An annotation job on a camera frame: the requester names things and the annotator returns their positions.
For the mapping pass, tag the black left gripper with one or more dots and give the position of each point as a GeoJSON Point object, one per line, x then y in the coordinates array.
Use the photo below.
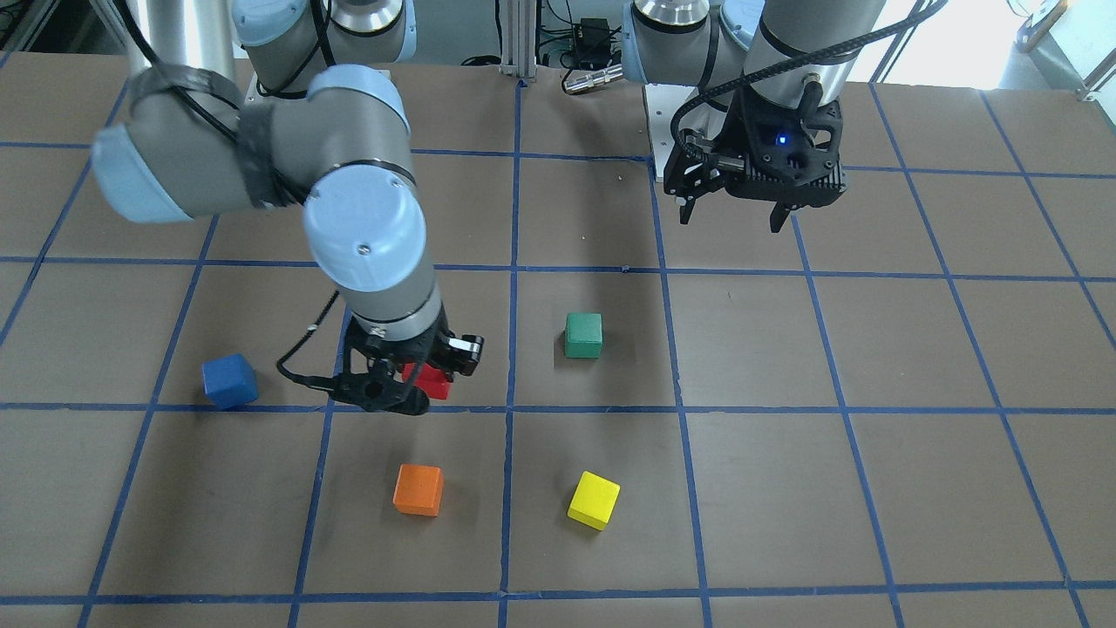
{"type": "Point", "coordinates": [743, 131]}

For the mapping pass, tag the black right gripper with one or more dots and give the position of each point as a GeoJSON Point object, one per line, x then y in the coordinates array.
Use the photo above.
{"type": "Point", "coordinates": [457, 353]}

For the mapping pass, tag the red wooden block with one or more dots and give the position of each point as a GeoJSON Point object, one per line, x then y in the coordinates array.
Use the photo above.
{"type": "Point", "coordinates": [435, 383]}

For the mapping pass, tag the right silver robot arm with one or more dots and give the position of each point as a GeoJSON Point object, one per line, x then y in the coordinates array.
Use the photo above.
{"type": "Point", "coordinates": [264, 104]}

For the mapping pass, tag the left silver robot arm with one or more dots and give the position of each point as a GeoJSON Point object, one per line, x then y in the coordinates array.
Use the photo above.
{"type": "Point", "coordinates": [697, 44]}

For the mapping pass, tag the green wooden block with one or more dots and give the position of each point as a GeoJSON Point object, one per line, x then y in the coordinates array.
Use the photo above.
{"type": "Point", "coordinates": [583, 335]}

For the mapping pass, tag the orange wooden block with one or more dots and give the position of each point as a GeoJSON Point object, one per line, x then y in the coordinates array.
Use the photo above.
{"type": "Point", "coordinates": [418, 490]}

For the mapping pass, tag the yellow wooden block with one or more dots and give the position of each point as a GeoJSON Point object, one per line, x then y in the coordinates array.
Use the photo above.
{"type": "Point", "coordinates": [593, 501]}

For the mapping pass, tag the blue wooden block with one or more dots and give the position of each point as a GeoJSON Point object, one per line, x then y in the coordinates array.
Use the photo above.
{"type": "Point", "coordinates": [229, 381]}

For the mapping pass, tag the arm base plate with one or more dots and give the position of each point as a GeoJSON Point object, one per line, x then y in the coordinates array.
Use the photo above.
{"type": "Point", "coordinates": [661, 103]}

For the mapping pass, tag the aluminium frame post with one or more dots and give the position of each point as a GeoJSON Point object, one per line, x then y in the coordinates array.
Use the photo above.
{"type": "Point", "coordinates": [518, 30]}

